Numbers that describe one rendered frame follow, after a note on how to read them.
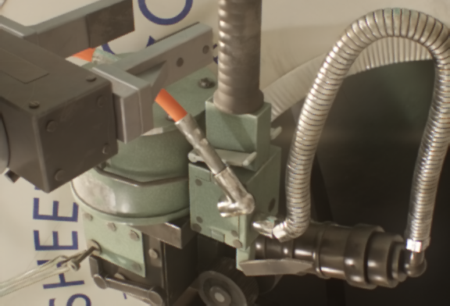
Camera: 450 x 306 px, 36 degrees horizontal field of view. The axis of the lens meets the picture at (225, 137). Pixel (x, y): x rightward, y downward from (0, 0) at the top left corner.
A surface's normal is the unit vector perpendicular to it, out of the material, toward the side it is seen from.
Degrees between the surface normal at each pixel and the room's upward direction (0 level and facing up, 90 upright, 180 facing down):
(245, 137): 58
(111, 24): 129
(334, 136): 101
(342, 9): 90
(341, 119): 95
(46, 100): 115
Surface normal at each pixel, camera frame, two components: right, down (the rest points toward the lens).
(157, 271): -0.51, 0.47
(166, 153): 0.43, 0.50
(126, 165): -0.08, 0.55
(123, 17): 0.76, 0.36
